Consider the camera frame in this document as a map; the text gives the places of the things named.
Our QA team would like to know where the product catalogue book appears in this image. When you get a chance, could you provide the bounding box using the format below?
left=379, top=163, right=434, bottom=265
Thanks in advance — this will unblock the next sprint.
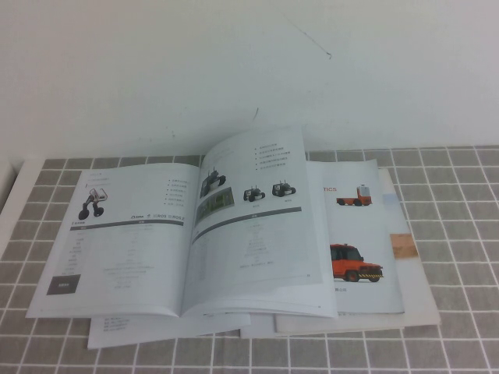
left=24, top=125, right=406, bottom=320

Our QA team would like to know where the white plain paper sheet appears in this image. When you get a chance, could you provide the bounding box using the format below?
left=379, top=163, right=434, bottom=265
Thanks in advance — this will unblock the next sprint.
left=239, top=311, right=405, bottom=340

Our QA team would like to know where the white printed paper sheet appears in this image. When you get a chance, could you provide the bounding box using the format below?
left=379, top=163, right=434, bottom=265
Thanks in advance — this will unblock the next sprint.
left=87, top=310, right=253, bottom=350

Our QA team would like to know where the brochure with orange truck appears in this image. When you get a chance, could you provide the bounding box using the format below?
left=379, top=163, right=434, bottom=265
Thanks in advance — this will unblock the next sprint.
left=274, top=168, right=442, bottom=334

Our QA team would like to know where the grey white-grid tablecloth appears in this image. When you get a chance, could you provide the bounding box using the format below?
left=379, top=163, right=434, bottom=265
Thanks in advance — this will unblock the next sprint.
left=0, top=144, right=499, bottom=374

